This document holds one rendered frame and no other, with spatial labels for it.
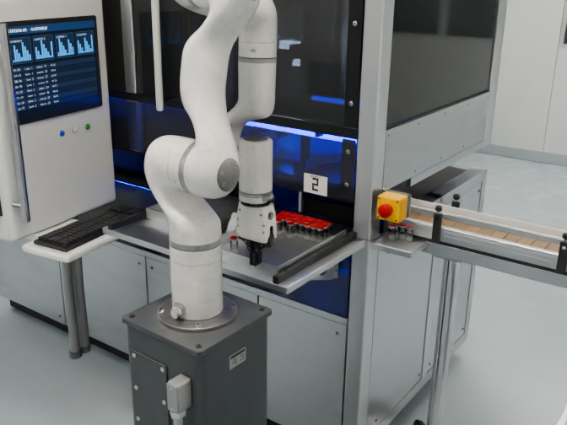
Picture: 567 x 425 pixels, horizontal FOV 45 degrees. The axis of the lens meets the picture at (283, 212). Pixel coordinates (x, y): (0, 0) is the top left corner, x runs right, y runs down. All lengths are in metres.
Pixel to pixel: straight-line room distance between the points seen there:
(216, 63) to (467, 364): 2.10
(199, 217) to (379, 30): 0.73
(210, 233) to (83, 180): 1.05
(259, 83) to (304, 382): 1.16
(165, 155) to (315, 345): 1.03
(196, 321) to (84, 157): 1.05
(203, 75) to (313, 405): 1.34
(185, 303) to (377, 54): 0.85
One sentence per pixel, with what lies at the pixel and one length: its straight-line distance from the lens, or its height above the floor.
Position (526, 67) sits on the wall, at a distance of 6.59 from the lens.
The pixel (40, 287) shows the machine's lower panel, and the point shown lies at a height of 0.24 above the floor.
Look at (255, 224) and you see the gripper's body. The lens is 1.72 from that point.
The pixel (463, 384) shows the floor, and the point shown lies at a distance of 3.07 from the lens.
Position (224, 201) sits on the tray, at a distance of 2.35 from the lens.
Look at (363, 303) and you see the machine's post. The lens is 2.13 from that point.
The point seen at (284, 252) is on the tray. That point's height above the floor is 0.88.
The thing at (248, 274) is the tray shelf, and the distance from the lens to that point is 1.81.
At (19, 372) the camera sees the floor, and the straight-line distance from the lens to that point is 3.20.
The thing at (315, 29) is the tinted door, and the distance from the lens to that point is 2.02.
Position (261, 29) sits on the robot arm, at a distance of 1.60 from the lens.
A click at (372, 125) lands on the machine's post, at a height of 1.23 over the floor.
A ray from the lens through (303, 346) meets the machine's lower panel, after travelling 2.34.
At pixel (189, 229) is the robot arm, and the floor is 1.10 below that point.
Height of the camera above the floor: 1.64
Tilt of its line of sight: 20 degrees down
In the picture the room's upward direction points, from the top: 1 degrees clockwise
